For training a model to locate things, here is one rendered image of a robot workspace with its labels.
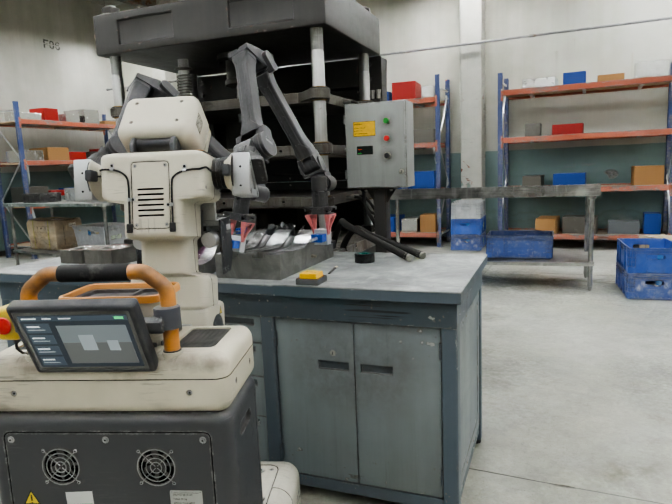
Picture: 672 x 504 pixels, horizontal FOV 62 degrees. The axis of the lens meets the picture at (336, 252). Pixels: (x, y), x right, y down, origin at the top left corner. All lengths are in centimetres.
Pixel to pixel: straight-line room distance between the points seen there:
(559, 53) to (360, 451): 708
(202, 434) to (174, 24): 223
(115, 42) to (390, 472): 246
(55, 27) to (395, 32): 576
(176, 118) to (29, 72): 914
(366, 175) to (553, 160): 584
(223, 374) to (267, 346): 83
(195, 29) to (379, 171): 112
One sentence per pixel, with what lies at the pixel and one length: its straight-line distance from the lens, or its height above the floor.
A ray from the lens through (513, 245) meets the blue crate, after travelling 548.
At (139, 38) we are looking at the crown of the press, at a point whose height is 186.
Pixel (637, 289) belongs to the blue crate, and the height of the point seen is 8.
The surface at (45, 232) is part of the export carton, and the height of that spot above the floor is 49.
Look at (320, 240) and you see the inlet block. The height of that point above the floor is 93.
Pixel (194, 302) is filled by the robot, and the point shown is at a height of 83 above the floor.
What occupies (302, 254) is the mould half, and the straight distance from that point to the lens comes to 209.
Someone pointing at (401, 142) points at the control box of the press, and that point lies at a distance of 264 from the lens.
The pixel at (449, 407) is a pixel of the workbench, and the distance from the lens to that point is 185.
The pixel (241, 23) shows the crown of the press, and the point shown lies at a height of 186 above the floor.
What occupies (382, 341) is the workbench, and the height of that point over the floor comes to 61.
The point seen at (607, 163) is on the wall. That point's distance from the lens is 833.
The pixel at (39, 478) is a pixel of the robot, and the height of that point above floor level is 54.
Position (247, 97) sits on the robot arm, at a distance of 175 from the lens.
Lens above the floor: 118
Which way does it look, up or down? 9 degrees down
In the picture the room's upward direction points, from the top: 2 degrees counter-clockwise
